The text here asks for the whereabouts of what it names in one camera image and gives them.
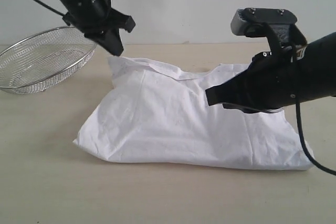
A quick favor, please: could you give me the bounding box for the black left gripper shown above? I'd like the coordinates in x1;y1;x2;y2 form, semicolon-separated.
61;0;136;57

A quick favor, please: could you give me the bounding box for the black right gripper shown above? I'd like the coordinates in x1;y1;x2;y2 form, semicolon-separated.
205;50;297;114

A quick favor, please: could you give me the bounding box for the white t-shirt red Chinese logo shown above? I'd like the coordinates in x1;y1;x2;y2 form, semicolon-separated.
74;56;312;170

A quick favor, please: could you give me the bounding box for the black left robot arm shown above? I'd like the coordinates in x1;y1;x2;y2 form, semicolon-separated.
60;0;135;56

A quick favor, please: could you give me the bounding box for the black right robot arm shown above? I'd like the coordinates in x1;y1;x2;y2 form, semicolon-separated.
205;33;335;113

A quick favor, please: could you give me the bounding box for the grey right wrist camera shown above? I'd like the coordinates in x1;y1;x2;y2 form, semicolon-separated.
230;7;308;57

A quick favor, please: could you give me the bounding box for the metal wire mesh basket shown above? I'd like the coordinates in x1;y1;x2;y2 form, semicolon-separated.
1;26;97;94

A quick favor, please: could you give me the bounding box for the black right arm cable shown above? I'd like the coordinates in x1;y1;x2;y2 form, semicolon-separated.
293;92;336;175

